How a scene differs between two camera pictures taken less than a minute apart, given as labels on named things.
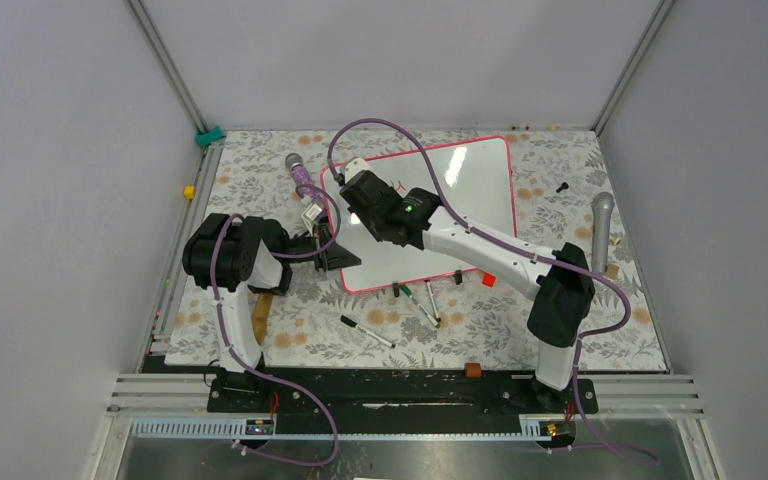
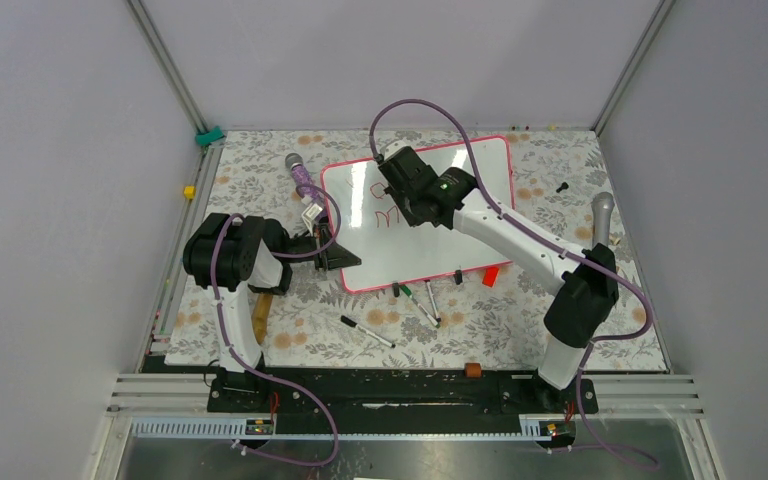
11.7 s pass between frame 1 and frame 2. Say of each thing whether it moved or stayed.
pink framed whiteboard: stayed
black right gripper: moved
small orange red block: stayed
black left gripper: stayed
